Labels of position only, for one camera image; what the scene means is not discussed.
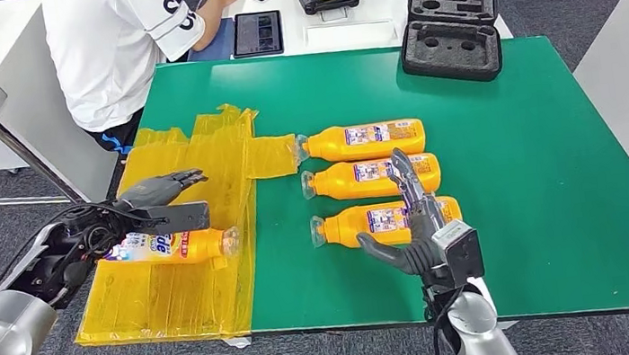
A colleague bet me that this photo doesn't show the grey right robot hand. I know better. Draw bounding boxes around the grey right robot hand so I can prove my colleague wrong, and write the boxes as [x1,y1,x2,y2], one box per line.
[345,143,454,284]

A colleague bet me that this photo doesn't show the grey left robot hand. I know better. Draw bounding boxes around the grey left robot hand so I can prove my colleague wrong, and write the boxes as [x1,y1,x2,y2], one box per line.
[112,166,212,215]

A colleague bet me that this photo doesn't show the orange detergent bottle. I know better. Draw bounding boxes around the orange detergent bottle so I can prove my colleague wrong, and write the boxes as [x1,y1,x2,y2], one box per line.
[307,192,466,256]
[298,149,445,209]
[101,217,244,277]
[292,115,429,170]

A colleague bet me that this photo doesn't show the yellow plastic sheet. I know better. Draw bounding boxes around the yellow plastic sheet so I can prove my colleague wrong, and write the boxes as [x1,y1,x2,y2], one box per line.
[49,94,321,355]

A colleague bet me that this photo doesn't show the white desk with side panel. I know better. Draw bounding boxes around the white desk with side panel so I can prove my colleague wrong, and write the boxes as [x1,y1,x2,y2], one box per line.
[0,0,127,226]

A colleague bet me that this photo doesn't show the person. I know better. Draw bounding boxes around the person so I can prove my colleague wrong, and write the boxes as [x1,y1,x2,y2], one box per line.
[40,0,264,164]

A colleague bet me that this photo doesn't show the blue tablet cover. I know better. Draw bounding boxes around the blue tablet cover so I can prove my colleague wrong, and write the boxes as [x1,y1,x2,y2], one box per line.
[182,16,240,66]

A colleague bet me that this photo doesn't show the black foam-lined case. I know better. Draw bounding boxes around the black foam-lined case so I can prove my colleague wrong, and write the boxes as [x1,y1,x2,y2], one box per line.
[394,0,509,92]

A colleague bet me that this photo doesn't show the black tablet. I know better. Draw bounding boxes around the black tablet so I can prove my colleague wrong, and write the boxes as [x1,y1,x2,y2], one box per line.
[227,8,287,60]

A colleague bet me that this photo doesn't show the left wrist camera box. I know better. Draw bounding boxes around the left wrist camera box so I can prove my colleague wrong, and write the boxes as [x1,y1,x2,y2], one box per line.
[135,199,213,240]

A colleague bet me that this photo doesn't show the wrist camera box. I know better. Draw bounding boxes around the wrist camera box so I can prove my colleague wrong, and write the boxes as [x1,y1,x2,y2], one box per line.
[135,199,213,240]
[429,217,488,291]

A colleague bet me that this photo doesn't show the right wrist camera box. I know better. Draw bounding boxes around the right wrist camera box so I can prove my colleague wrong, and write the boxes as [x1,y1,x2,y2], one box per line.
[429,217,488,291]

